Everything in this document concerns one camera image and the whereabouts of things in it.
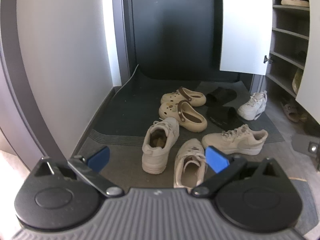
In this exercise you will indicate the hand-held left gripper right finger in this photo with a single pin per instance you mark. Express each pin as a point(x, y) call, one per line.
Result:
point(216, 158)

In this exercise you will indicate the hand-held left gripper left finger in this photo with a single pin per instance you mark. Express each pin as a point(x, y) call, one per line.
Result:
point(100, 158)

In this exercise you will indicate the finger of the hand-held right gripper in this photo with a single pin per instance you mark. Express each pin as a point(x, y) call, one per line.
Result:
point(303, 142)

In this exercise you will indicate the beige lace-up sneaker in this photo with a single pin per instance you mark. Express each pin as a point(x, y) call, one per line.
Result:
point(155, 160)
point(240, 142)

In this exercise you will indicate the white lace-up sneaker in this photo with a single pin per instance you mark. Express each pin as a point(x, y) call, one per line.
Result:
point(250, 110)
point(187, 150)

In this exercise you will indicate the black slide sandal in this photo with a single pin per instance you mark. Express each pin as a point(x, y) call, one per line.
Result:
point(220, 117)
point(220, 96)

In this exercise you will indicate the grey shoe cabinet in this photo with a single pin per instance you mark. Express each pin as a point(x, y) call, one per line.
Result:
point(285, 17)

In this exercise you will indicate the brown sandal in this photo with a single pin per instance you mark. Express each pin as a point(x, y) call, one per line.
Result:
point(291, 111)

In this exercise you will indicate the grey patterned door mat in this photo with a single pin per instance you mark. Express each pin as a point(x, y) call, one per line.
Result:
point(120, 120)

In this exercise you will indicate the metal door hinge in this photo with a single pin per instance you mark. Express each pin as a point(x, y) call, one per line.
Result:
point(267, 60)

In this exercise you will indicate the white cabinet door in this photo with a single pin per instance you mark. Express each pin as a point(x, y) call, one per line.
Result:
point(245, 30)

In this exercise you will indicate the dark entrance door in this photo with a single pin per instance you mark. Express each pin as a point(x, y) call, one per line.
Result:
point(175, 30)

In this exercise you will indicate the grey door frame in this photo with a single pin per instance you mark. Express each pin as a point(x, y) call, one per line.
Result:
point(122, 30)

